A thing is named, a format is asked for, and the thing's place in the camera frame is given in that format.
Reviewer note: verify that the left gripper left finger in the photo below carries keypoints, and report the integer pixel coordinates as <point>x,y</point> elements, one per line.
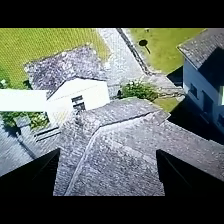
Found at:
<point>36,178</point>

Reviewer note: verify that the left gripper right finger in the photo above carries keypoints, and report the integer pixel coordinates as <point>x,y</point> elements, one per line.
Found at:
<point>186,178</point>

